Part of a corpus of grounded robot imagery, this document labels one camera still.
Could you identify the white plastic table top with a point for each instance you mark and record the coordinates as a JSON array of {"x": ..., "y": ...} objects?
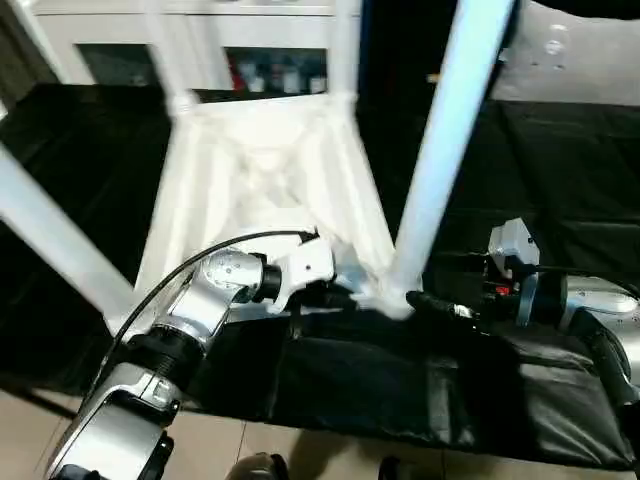
[{"x": 270, "y": 180}]

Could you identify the white plastic table leg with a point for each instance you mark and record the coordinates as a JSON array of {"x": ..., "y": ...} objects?
[
  {"x": 445, "y": 140},
  {"x": 343, "y": 50},
  {"x": 55, "y": 235},
  {"x": 172, "y": 50}
]

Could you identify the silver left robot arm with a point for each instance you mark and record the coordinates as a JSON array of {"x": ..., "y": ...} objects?
[{"x": 170, "y": 340}]

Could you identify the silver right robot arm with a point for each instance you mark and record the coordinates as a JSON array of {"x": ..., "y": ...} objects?
[{"x": 590, "y": 310}]

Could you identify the black work mat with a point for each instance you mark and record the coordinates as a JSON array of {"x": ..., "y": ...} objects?
[{"x": 480, "y": 390}]

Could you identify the dark right robot foot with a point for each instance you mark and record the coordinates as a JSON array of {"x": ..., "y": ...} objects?
[{"x": 392, "y": 470}]

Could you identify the small yellow label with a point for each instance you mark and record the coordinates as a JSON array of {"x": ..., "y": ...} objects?
[{"x": 436, "y": 77}]

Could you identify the grey cushion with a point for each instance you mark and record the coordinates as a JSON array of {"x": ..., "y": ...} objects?
[{"x": 580, "y": 60}]

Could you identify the white cabinet with glass doors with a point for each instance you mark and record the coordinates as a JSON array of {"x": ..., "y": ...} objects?
[{"x": 120, "y": 40}]

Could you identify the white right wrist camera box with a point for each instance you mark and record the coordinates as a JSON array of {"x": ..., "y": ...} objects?
[{"x": 512, "y": 248}]

